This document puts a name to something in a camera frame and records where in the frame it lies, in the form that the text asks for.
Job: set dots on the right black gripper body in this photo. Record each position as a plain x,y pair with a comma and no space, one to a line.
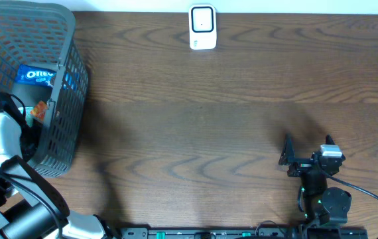
300,164

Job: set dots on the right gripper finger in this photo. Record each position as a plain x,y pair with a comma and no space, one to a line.
287,156
329,140

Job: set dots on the orange small packet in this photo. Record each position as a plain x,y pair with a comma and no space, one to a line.
39,111

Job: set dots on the blue Oreo cookie pack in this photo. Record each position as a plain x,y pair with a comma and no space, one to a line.
35,76

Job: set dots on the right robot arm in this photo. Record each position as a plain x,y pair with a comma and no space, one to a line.
324,207

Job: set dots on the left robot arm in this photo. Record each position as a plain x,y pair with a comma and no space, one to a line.
30,207

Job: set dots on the grey plastic mesh basket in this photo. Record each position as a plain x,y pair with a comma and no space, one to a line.
41,35

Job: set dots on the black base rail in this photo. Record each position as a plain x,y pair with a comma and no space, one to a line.
244,233

